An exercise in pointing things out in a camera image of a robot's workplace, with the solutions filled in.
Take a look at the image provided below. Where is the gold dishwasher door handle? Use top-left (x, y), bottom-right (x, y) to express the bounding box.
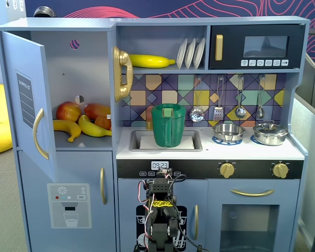
top-left (193, 204), bottom-right (200, 241)

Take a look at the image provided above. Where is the gold toy telephone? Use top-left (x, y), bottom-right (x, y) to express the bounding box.
top-left (112, 46), bottom-right (134, 103)

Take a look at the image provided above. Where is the blue toy kitchen cabinet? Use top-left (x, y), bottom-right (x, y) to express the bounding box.
top-left (0, 15), bottom-right (311, 252)

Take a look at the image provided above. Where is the small orange toy fruit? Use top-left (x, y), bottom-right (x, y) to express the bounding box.
top-left (94, 115), bottom-right (112, 131)

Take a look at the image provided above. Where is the steel toy whisk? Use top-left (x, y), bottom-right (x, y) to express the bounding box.
top-left (256, 75), bottom-right (265, 119)

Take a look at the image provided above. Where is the blue fridge door shopping list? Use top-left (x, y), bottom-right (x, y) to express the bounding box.
top-left (1, 30), bottom-right (59, 182)

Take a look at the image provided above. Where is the steel pot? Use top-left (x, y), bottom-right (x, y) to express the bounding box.
top-left (253, 120), bottom-right (289, 146)

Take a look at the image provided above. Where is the green plastic pitcher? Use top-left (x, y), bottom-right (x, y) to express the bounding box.
top-left (151, 103), bottom-right (186, 148)

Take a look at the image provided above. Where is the steel toy slotted spoon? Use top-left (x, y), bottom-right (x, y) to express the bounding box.
top-left (190, 76), bottom-right (205, 123)

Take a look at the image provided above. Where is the steel toy spatula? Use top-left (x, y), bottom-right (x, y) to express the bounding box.
top-left (213, 76), bottom-right (225, 122)

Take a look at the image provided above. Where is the blue burner ring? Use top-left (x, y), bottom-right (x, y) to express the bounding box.
top-left (250, 135), bottom-right (268, 145)
top-left (212, 135), bottom-right (243, 146)

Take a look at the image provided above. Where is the blue oven door with window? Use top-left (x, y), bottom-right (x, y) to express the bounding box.
top-left (207, 180), bottom-right (300, 252)

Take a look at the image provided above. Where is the white toy plate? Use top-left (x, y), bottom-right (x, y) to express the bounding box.
top-left (185, 38), bottom-right (197, 69)
top-left (193, 38), bottom-right (206, 69)
top-left (176, 38), bottom-right (188, 69)

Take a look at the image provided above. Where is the black microwave door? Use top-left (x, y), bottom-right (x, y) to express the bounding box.
top-left (209, 25), bottom-right (305, 69)

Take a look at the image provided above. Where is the shiny black dome object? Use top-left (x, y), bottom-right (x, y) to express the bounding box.
top-left (33, 5), bottom-right (56, 18)

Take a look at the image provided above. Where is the gold handle of shopping-list door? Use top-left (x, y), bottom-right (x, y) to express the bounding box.
top-left (33, 108), bottom-right (50, 160)

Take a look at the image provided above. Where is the gold handle of dispenser door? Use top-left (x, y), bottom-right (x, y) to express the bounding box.
top-left (99, 167), bottom-right (108, 205)

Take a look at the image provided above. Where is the red yellow toy apple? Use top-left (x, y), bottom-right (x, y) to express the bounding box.
top-left (56, 101), bottom-right (82, 123)

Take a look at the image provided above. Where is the gold oven door handle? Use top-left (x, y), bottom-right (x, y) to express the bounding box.
top-left (230, 188), bottom-right (275, 197)

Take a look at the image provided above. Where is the blue dishwasher door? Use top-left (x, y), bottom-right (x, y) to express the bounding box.
top-left (118, 178), bottom-right (208, 252)

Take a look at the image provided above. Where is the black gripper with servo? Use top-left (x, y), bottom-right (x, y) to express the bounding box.
top-left (148, 179), bottom-right (174, 202)

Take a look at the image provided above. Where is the steel pan without lid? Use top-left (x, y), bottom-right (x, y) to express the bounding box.
top-left (212, 123), bottom-right (246, 142)

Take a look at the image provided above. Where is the gold microwave door handle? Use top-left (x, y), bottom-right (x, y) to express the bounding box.
top-left (215, 34), bottom-right (224, 61)

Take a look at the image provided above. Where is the gold stove knob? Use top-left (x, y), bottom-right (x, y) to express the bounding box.
top-left (219, 162), bottom-right (236, 179)
top-left (272, 162), bottom-right (289, 179)

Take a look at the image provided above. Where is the orange red toy mango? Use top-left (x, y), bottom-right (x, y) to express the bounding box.
top-left (83, 103), bottom-right (112, 120)

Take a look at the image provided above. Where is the steel pot lid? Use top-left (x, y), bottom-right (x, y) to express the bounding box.
top-left (253, 120), bottom-right (288, 135)

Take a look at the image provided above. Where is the blue fridge door water dispenser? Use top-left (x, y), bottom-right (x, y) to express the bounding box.
top-left (17, 151), bottom-right (116, 252)

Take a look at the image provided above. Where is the steel toy ladle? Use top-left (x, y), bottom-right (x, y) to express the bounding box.
top-left (235, 75), bottom-right (247, 119)

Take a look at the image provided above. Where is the curved yellow toy banana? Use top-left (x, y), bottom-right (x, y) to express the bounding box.
top-left (78, 114), bottom-right (112, 138)
top-left (53, 119), bottom-right (82, 143)

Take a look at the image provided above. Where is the grey toy sink basin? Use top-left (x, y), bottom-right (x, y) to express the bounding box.
top-left (128, 130), bottom-right (203, 152)

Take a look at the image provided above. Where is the long yellow toy banana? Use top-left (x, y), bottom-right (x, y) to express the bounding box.
top-left (128, 54), bottom-right (176, 69)

